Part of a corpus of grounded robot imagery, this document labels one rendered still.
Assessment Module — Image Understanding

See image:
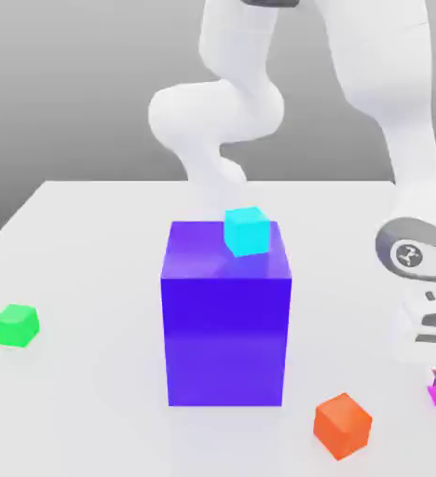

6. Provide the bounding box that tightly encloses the small green cube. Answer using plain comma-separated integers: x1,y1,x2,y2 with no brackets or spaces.
0,303,41,349

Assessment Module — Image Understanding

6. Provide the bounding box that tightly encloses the small cyan cube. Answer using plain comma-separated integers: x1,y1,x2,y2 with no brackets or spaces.
224,205,272,259

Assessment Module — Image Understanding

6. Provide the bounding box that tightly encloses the small orange cube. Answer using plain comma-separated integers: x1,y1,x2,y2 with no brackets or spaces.
312,391,374,462

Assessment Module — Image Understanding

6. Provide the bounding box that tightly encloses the large purple box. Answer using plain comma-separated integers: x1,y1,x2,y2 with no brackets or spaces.
159,220,293,408

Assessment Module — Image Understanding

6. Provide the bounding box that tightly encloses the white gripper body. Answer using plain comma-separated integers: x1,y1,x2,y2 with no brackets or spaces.
390,322,436,365

